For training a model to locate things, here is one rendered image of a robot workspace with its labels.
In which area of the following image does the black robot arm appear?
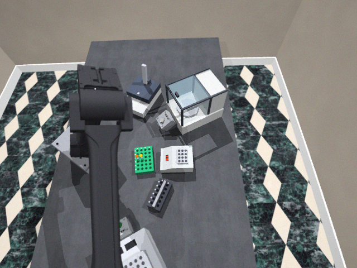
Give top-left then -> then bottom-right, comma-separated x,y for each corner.
69,64 -> 133,268

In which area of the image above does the green tube rack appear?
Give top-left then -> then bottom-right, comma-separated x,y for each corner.
134,146 -> 155,175

